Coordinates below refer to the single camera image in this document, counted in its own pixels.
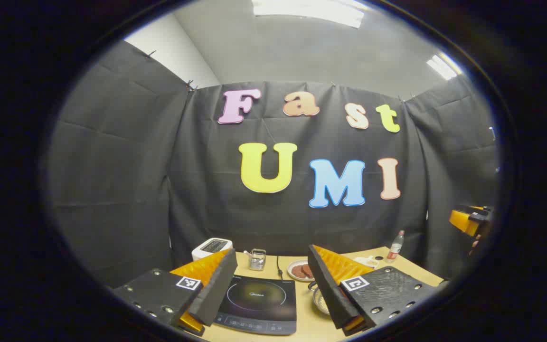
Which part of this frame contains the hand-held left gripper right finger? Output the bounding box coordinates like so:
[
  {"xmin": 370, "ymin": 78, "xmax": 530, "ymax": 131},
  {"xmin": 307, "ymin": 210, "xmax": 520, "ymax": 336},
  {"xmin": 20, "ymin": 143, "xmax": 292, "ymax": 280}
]
[{"xmin": 308, "ymin": 245, "xmax": 445, "ymax": 337}]

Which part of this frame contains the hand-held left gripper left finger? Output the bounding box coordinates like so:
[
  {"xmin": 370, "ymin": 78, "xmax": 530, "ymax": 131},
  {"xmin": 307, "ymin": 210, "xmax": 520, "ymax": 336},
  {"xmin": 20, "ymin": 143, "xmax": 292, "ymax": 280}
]
[{"xmin": 112, "ymin": 248, "xmax": 238, "ymax": 337}]

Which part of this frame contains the steel pot with black handle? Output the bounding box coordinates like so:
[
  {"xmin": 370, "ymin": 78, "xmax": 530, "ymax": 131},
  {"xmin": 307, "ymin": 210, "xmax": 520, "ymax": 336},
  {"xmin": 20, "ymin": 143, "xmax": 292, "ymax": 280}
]
[{"xmin": 308, "ymin": 280, "xmax": 333, "ymax": 316}]

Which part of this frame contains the black induction cooktop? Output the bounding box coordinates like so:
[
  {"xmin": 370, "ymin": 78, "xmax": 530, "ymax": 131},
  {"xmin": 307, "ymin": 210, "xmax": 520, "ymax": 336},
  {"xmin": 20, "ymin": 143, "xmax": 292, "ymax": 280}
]
[{"xmin": 214, "ymin": 277, "xmax": 298, "ymax": 336}]

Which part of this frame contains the round white plate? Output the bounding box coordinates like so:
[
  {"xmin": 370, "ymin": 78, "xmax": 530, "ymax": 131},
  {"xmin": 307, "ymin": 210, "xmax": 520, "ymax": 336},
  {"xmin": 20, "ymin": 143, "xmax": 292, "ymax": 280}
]
[{"xmin": 287, "ymin": 259, "xmax": 316, "ymax": 282}]

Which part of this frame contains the white toaster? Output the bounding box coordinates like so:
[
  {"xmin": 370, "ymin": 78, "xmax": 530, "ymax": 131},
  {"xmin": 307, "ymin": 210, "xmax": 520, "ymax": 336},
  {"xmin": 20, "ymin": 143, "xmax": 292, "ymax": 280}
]
[{"xmin": 192, "ymin": 237, "xmax": 233, "ymax": 262}]

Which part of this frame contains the clear water bottle red label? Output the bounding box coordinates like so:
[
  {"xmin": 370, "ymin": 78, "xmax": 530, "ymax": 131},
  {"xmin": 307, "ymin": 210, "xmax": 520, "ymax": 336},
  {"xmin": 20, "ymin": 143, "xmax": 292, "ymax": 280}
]
[{"xmin": 386, "ymin": 230, "xmax": 405, "ymax": 264}]

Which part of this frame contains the black backdrop cloth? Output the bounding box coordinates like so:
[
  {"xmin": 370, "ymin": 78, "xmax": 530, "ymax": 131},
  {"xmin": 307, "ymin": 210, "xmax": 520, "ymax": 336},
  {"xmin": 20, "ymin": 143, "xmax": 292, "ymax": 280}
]
[{"xmin": 46, "ymin": 40, "xmax": 502, "ymax": 290}]

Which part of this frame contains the ceiling light panel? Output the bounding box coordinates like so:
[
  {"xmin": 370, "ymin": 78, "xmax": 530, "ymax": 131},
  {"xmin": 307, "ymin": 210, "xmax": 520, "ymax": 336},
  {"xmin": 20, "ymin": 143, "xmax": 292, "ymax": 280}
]
[
  {"xmin": 252, "ymin": 0, "xmax": 364, "ymax": 28},
  {"xmin": 426, "ymin": 53, "xmax": 464, "ymax": 80}
]

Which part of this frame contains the metal wire basket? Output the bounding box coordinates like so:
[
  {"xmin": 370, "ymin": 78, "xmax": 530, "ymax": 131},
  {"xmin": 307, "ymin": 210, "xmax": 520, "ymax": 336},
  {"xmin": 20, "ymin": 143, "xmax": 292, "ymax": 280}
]
[{"xmin": 249, "ymin": 248, "xmax": 267, "ymax": 271}]

